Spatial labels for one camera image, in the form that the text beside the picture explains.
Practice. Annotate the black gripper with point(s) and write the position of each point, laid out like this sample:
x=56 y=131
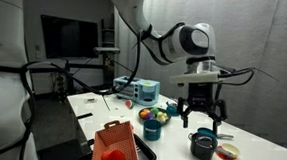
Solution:
x=200 y=95

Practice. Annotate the glass pot lid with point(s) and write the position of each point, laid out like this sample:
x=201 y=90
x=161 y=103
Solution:
x=205 y=139

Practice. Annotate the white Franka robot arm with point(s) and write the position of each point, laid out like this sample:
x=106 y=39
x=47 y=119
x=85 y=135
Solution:
x=131 y=2

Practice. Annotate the black toy pot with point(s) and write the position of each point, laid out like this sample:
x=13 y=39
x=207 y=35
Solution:
x=200 y=154

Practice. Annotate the teal toy pot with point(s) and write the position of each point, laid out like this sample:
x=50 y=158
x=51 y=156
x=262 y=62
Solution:
x=152 y=130

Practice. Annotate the teal toy kettle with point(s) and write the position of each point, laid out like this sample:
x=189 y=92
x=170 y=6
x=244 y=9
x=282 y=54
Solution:
x=173 y=108

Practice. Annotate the green bowl with fruit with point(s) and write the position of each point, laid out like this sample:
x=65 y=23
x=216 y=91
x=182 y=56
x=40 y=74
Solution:
x=167 y=120

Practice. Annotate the yellow toy banana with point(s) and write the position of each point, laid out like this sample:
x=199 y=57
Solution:
x=161 y=117

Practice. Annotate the cream toy bowl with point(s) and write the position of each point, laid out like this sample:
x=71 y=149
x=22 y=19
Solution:
x=232 y=149

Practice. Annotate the red toy plate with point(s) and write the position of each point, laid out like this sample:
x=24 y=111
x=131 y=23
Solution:
x=224 y=157

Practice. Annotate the green toy fruit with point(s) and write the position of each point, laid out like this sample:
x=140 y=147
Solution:
x=155 y=110

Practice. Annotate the purple toy fruit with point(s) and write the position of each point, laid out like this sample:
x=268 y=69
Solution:
x=149 y=116

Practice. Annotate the orange toy fruit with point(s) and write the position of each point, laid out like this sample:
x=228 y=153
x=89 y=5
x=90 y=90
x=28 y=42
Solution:
x=143 y=114

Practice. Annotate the black baking tray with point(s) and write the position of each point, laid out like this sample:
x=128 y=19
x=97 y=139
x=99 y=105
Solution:
x=147 y=155

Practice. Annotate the light blue toy oven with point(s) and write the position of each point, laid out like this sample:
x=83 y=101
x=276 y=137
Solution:
x=136 y=89

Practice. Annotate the toy watermelon slice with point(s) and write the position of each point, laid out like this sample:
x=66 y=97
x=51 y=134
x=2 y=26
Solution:
x=129 y=104

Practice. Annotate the red checkered basket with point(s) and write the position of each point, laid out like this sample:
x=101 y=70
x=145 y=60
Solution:
x=116 y=138

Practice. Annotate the red round toy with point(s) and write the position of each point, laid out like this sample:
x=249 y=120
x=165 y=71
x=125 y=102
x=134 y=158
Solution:
x=113 y=157

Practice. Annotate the grey curtain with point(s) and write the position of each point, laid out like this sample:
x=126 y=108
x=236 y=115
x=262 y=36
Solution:
x=269 y=47

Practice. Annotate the short black bar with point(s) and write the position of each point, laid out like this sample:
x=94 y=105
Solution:
x=84 y=115

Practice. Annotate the black television stand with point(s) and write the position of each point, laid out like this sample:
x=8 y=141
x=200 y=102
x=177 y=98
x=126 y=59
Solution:
x=84 y=66

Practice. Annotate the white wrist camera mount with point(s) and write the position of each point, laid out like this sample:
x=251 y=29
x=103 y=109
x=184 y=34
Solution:
x=193 y=78

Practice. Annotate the grey stereo camera on tripod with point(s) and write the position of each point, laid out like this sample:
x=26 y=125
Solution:
x=107 y=50

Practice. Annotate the black wall television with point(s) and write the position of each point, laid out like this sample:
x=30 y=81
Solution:
x=69 y=38

